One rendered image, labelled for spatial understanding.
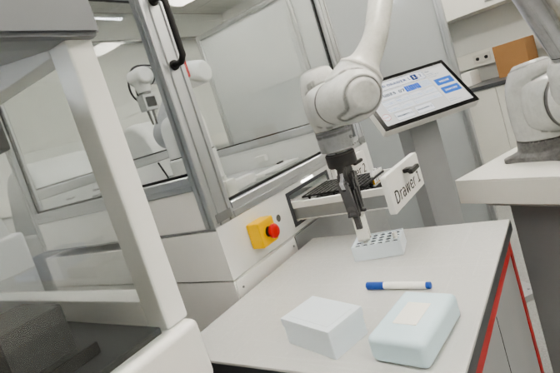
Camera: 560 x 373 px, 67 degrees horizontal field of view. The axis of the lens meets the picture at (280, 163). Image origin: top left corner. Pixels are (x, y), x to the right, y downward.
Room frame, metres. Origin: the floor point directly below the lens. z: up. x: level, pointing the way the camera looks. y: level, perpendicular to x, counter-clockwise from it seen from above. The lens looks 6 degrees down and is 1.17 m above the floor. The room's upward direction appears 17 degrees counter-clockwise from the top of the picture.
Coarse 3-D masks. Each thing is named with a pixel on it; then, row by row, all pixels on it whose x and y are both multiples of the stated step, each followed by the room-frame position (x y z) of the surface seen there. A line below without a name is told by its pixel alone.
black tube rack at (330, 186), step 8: (360, 176) 1.39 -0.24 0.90; (368, 176) 1.35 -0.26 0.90; (320, 184) 1.47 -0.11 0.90; (328, 184) 1.43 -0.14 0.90; (336, 184) 1.38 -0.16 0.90; (360, 184) 1.27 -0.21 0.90; (368, 184) 1.37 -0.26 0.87; (312, 192) 1.37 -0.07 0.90; (320, 192) 1.34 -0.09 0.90; (328, 192) 1.30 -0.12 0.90; (336, 192) 1.39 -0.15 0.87
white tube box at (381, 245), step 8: (384, 232) 1.09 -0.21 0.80; (400, 232) 1.05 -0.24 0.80; (376, 240) 1.05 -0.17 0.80; (384, 240) 1.03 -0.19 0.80; (392, 240) 1.02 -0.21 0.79; (400, 240) 1.00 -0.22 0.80; (352, 248) 1.04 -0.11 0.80; (360, 248) 1.03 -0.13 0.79; (368, 248) 1.03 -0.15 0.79; (376, 248) 1.02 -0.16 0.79; (384, 248) 1.01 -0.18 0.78; (392, 248) 1.00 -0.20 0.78; (400, 248) 1.00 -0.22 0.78; (360, 256) 1.04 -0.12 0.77; (368, 256) 1.03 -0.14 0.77; (376, 256) 1.02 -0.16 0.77; (384, 256) 1.01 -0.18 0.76
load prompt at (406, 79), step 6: (414, 72) 2.17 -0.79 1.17; (420, 72) 2.17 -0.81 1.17; (396, 78) 2.14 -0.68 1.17; (402, 78) 2.14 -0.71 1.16; (408, 78) 2.14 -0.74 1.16; (414, 78) 2.14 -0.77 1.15; (420, 78) 2.14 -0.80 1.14; (384, 84) 2.12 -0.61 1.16; (390, 84) 2.12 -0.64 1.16; (396, 84) 2.12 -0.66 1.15; (402, 84) 2.12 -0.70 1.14; (384, 90) 2.09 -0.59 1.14
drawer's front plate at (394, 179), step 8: (408, 160) 1.30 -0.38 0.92; (416, 160) 1.35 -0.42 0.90; (392, 168) 1.21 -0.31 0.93; (400, 168) 1.23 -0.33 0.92; (384, 176) 1.14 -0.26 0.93; (392, 176) 1.17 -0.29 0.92; (400, 176) 1.22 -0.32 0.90; (408, 176) 1.27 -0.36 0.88; (416, 176) 1.32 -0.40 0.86; (384, 184) 1.14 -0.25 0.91; (392, 184) 1.16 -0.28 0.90; (400, 184) 1.20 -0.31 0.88; (408, 184) 1.25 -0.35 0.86; (416, 184) 1.30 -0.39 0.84; (384, 192) 1.14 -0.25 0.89; (392, 192) 1.15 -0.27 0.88; (392, 200) 1.13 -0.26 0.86; (400, 200) 1.18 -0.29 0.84; (408, 200) 1.22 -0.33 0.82; (392, 208) 1.13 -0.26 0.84; (400, 208) 1.16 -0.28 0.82
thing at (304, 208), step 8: (304, 192) 1.44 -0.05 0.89; (368, 192) 1.19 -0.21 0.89; (376, 192) 1.17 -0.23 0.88; (296, 200) 1.39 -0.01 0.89; (304, 200) 1.32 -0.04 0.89; (312, 200) 1.30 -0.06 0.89; (320, 200) 1.28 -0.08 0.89; (328, 200) 1.27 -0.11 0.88; (336, 200) 1.25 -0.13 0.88; (368, 200) 1.19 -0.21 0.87; (376, 200) 1.17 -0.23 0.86; (384, 200) 1.16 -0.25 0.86; (296, 208) 1.34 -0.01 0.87; (304, 208) 1.32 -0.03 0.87; (312, 208) 1.30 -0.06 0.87; (320, 208) 1.28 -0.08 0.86; (328, 208) 1.27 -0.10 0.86; (336, 208) 1.25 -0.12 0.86; (344, 208) 1.24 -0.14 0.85; (368, 208) 1.19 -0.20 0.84; (376, 208) 1.18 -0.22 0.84; (384, 208) 1.17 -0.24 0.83; (296, 216) 1.34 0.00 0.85; (304, 216) 1.32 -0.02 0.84; (312, 216) 1.31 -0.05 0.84; (320, 216) 1.29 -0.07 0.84
